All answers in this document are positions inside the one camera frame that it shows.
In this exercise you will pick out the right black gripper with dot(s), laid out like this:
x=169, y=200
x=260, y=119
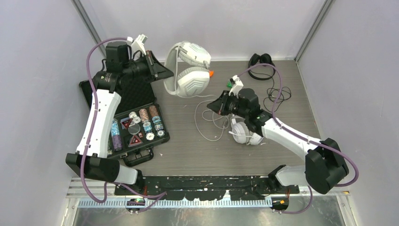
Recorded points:
x=219, y=105

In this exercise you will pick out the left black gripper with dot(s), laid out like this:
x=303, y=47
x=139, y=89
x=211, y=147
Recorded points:
x=155, y=70

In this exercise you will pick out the white round gaming headphones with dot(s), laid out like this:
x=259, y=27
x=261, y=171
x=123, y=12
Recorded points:
x=241, y=134

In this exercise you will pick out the white grey angular headphones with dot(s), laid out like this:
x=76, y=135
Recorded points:
x=193, y=80

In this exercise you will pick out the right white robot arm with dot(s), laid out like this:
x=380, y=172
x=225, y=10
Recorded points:
x=324, y=166

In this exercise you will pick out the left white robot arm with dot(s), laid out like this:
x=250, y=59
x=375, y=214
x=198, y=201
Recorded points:
x=89, y=160

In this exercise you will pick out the black small headphones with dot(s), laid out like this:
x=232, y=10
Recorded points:
x=274, y=96

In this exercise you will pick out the black poker chip case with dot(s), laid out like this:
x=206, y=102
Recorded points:
x=137, y=126

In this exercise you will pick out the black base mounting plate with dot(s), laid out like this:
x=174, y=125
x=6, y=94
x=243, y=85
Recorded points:
x=210, y=188

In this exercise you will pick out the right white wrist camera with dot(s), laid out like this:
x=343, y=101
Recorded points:
x=236, y=85

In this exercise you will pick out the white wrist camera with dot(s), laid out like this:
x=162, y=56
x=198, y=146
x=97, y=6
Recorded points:
x=137, y=43
x=236, y=85

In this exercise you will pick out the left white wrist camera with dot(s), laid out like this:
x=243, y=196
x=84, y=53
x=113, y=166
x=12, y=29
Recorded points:
x=137, y=43

